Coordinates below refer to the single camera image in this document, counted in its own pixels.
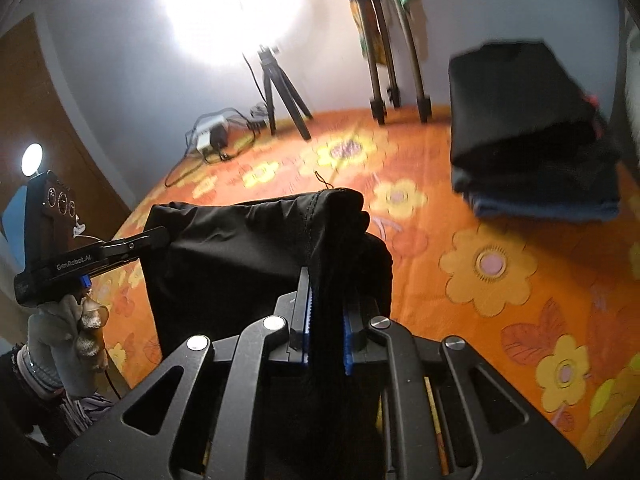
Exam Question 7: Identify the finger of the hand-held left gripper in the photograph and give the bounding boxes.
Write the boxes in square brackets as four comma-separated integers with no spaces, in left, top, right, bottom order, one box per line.
[100,226,170,266]

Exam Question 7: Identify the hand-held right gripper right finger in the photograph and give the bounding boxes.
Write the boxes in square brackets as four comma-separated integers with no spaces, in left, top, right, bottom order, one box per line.
[342,295,586,480]

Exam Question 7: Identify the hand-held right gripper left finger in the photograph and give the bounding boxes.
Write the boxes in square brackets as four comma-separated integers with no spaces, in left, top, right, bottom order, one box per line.
[59,267,316,480]

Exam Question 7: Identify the black pants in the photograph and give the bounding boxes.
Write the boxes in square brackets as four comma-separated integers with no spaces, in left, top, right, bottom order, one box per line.
[142,187,393,480]

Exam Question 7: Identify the person's left hand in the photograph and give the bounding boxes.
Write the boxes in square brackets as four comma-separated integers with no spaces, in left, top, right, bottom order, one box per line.
[27,292,110,398]

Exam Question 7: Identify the wooden door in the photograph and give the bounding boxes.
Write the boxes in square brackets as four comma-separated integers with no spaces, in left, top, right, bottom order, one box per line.
[0,12,138,261]

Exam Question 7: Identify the orange floral bedsheet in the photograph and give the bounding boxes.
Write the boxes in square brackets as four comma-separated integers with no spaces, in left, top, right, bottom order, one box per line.
[85,105,640,466]

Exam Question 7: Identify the white power adapter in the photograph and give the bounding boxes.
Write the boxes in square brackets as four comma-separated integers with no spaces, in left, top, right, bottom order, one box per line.
[196,119,226,155]

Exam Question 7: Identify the black tripod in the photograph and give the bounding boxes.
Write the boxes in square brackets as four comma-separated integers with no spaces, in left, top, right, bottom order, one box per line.
[242,45,315,142]

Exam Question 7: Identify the stack of folded dark clothes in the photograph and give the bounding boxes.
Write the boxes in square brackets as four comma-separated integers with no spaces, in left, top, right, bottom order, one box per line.
[447,39,623,223]

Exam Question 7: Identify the metal folding stand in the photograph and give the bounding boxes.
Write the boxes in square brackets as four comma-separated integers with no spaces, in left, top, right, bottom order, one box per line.
[340,0,433,126]

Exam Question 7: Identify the colourful patterned cloth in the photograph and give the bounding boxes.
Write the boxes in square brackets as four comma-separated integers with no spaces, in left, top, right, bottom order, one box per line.
[345,0,431,67]

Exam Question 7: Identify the black cable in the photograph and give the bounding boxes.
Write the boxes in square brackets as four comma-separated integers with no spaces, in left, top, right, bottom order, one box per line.
[164,107,271,188]

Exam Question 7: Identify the bright ring light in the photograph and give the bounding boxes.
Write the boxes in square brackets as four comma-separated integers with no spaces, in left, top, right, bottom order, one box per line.
[162,0,311,68]

